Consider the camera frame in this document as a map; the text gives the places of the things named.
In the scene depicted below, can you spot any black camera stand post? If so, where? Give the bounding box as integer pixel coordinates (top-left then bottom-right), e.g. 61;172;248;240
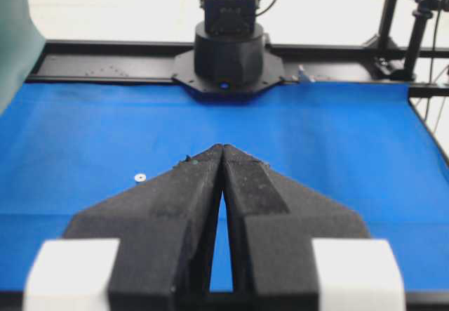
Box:
361;0;449;82

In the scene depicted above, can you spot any blue table mat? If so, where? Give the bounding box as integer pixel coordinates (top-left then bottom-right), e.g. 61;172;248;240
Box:
1;83;448;291

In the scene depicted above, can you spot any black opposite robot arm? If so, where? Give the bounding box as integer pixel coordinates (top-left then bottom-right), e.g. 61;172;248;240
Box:
63;0;370;310

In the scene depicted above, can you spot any small silver washer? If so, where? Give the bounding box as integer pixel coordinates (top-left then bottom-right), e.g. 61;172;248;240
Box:
135;173;146;183

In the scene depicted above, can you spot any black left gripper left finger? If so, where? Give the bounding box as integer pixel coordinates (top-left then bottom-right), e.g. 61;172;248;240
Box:
63;144;223;310

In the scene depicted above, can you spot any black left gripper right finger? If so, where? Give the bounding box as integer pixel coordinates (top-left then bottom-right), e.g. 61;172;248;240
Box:
222;145;370;310

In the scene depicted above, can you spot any green backdrop curtain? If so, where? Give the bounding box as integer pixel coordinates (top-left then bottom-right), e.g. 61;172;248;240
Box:
1;0;46;111

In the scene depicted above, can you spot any black aluminium frame rail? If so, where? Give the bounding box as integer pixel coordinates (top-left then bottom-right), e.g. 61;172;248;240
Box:
26;39;449;98

